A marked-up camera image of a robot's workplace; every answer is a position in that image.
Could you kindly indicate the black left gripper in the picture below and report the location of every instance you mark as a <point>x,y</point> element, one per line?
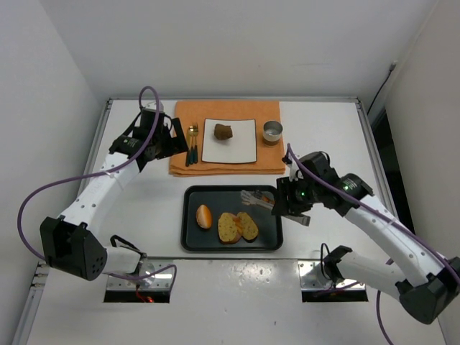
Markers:
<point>169,140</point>

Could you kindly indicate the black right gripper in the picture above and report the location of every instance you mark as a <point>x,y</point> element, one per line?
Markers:
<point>282,198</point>

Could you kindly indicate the stainless steel tongs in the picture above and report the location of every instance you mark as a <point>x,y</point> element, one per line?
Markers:
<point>248,198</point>

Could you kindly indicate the brown chocolate croissant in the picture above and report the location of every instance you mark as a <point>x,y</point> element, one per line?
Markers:
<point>222,132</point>

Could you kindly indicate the seeded bread slice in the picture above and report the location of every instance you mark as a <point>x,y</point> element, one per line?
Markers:
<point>249,229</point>
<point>229,228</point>

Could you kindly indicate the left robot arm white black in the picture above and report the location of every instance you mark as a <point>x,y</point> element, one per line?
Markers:
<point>70,241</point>

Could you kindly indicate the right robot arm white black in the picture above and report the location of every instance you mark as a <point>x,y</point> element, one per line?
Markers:
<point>424,281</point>

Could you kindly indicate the white square plate black rim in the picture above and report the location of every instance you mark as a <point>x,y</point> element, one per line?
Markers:
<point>240,149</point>

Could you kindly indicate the silver metal cup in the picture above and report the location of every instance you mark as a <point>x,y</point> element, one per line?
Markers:
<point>272,131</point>

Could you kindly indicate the black baking tray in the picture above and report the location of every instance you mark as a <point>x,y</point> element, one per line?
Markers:
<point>227,198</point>

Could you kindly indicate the glossy orange bun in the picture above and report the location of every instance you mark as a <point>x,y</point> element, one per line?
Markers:
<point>204,217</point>

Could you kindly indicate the green handled gold knife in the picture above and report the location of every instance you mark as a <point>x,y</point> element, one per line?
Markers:
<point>192,158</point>

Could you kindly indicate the green handled gold spoon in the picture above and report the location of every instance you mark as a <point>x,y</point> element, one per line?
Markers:
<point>190,141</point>

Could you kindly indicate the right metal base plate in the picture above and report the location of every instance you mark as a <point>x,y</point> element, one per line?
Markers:
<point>311,279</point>

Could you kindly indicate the metal base plate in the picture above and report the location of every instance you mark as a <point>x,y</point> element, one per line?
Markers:
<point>153,276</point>
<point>311,279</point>

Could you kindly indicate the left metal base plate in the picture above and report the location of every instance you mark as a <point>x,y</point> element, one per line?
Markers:
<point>153,276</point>

